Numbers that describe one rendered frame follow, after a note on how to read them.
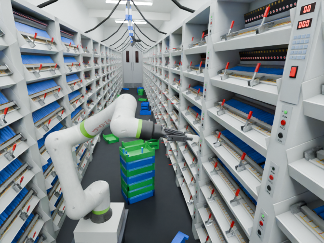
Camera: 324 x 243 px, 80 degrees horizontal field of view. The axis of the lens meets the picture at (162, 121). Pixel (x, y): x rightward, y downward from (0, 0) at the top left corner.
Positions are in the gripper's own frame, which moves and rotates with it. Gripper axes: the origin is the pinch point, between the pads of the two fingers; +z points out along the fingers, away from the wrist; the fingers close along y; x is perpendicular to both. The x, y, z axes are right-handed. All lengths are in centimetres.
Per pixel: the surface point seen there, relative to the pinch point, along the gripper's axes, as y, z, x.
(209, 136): -28.6, 23.3, -6.8
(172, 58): -170, 13, 43
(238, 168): 13.4, 21.2, -6.5
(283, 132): 35.8, 14.3, 19.3
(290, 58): 33, 9, 41
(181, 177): -99, 41, -83
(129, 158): -78, -22, -58
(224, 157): -0.4, 21.3, -8.0
